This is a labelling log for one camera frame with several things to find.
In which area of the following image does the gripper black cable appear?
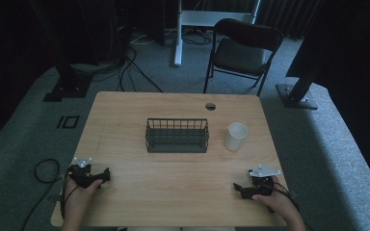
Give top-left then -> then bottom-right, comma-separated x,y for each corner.
267,181 -> 302,214
60,172 -> 79,220

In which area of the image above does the black metal stand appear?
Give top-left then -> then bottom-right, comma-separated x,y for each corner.
42,0 -> 94,103
275,0 -> 327,111

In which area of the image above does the person's right hand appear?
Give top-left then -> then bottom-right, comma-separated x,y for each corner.
251,176 -> 296,217

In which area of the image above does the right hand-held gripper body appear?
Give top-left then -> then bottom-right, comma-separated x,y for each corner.
240,164 -> 282,200

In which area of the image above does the white floor cable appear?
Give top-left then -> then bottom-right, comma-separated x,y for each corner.
129,32 -> 157,46

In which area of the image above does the dark curtain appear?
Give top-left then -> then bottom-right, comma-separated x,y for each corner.
255,0 -> 324,40

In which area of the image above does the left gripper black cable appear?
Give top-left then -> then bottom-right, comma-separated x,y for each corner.
60,172 -> 79,220

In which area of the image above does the white cup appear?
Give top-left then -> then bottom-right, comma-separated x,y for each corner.
224,121 -> 250,152

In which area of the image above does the person's left hand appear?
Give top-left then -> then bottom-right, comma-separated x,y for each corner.
64,175 -> 104,211

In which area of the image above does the black wire basket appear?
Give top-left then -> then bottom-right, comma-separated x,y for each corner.
145,117 -> 210,154

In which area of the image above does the black floor cables bundle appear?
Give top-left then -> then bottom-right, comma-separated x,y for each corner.
117,44 -> 165,94

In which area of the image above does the white desk frame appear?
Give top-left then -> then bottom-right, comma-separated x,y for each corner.
173,0 -> 262,67

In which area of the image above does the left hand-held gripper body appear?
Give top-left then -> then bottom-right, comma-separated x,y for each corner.
66,156 -> 104,190

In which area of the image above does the black folding chair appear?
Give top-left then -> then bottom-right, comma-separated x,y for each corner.
202,17 -> 284,97

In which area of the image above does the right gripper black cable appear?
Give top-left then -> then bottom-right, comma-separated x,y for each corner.
267,181 -> 302,214

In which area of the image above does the black looped floor cable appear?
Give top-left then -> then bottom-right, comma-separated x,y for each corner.
20,158 -> 63,231

